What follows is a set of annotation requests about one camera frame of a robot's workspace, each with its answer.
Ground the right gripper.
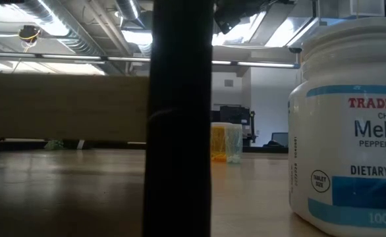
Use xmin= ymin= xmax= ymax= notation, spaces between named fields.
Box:
xmin=217 ymin=0 xmax=269 ymax=16

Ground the small clear green medicine bottle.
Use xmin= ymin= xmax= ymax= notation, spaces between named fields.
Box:
xmin=225 ymin=123 xmax=244 ymax=165

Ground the orange medicine bottle white cap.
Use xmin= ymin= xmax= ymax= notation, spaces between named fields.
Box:
xmin=210 ymin=122 xmax=229 ymax=163

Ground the black equipment rack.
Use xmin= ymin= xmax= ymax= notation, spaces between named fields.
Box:
xmin=211 ymin=104 xmax=258 ymax=147

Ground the white box fixture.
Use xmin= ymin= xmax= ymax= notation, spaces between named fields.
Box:
xmin=339 ymin=0 xmax=385 ymax=18

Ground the dark computer monitor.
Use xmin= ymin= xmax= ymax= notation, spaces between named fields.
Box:
xmin=263 ymin=131 xmax=289 ymax=148

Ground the white melatonin bottle blue label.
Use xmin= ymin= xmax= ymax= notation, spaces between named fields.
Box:
xmin=287 ymin=16 xmax=386 ymax=237

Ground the long linear light fixture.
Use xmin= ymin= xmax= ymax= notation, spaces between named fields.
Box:
xmin=0 ymin=50 xmax=302 ymax=70

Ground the black yellow hanging device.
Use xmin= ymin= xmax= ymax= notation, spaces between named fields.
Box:
xmin=17 ymin=24 xmax=42 ymax=43

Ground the succulent plant black pot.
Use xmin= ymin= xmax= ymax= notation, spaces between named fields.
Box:
xmin=43 ymin=140 xmax=87 ymax=151

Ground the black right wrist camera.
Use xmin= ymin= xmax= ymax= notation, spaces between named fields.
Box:
xmin=213 ymin=9 xmax=244 ymax=36

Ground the narrow silver ventilation duct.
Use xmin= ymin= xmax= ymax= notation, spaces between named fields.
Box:
xmin=113 ymin=0 xmax=153 ymax=59

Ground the black metal table frame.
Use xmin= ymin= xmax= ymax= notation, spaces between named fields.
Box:
xmin=0 ymin=138 xmax=289 ymax=155

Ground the wide silver ventilation duct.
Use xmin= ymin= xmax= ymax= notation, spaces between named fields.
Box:
xmin=7 ymin=0 xmax=128 ymax=77

